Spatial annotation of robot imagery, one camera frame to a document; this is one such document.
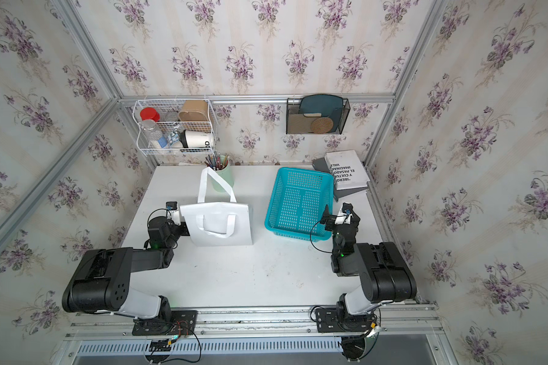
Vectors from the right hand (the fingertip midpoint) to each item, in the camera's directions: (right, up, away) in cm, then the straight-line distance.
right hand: (341, 207), depth 89 cm
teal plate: (-3, +44, +9) cm, 45 cm away
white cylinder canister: (-58, +28, +3) cm, 65 cm away
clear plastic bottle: (-76, +30, +1) cm, 82 cm away
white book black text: (+8, +16, +19) cm, 26 cm away
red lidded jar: (-78, +39, +3) cm, 88 cm away
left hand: (-62, -4, +4) cm, 62 cm away
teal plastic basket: (-16, 0, +15) cm, 22 cm away
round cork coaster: (-6, +35, +8) cm, 36 cm away
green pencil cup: (-51, +18, +9) cm, 55 cm away
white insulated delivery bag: (-46, -4, -13) cm, 48 cm away
